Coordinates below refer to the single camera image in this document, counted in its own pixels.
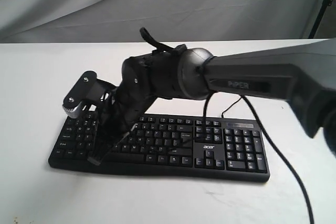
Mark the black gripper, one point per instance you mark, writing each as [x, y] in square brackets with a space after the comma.
[113, 124]

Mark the black acer keyboard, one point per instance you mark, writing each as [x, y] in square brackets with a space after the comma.
[170, 145]

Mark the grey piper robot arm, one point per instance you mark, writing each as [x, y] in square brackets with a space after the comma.
[303, 76]

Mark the grey backdrop cloth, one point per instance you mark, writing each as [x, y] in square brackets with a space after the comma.
[28, 21]

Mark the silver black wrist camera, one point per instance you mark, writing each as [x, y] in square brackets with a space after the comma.
[87, 91]

